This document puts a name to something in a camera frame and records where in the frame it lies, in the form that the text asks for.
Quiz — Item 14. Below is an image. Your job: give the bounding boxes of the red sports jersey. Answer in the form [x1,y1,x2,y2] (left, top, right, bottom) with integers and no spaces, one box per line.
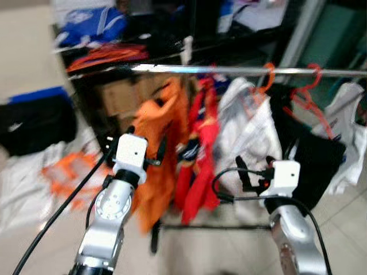
[174,79,222,226]

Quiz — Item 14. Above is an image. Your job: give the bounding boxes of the red plastic hanger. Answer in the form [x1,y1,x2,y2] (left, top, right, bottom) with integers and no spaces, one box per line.
[288,63,334,139]

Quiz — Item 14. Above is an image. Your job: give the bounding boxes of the orange plastic hanger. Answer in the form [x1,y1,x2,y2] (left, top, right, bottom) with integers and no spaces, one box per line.
[255,62,277,97]

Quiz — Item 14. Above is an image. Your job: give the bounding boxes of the orange hanger pile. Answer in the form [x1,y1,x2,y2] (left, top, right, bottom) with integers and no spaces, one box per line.
[66,44,150,73]

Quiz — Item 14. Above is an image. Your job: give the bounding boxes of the plain orange garment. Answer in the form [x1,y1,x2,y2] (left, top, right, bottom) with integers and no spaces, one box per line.
[131,77,193,234]

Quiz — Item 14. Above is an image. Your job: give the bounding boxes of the white stitched garment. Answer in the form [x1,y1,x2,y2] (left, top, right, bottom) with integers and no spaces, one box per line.
[215,77,286,198]

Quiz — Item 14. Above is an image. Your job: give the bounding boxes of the black garment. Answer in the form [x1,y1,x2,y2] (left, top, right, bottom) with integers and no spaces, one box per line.
[270,85,348,211]

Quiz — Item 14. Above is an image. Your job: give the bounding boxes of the black clothes rack base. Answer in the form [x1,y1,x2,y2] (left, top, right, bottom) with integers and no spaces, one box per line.
[150,219,276,254]

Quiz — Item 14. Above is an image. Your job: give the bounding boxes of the brown cardboard box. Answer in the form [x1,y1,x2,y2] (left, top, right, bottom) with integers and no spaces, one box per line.
[95,77,173,118]

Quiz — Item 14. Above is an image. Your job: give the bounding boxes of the tangled orange hangers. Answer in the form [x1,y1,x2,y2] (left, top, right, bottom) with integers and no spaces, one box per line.
[40,150,112,210]

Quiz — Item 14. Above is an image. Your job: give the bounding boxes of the white printed garment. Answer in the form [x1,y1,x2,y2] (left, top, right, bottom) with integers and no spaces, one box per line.
[321,82,367,195]

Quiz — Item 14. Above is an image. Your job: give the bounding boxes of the black bag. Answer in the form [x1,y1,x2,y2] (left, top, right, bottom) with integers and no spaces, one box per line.
[0,93,78,157]

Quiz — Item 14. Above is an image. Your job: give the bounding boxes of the large white cloth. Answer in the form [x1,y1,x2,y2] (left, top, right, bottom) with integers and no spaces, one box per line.
[0,140,101,233]

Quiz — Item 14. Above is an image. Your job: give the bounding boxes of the blue white bag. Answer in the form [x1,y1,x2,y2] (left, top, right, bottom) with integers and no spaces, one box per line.
[56,6,128,49]

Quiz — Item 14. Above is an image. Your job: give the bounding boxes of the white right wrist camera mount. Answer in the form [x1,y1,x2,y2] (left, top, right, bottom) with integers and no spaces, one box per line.
[268,160,302,199]

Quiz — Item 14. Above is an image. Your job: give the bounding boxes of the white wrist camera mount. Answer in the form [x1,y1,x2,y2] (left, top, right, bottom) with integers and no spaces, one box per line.
[268,160,302,199]
[113,133,149,184]

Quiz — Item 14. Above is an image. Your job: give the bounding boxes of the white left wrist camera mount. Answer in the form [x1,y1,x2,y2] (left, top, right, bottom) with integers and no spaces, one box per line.
[113,133,149,184]

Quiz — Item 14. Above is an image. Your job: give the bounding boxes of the chrome clothes rail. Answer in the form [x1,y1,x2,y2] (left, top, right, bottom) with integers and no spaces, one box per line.
[69,63,367,78]

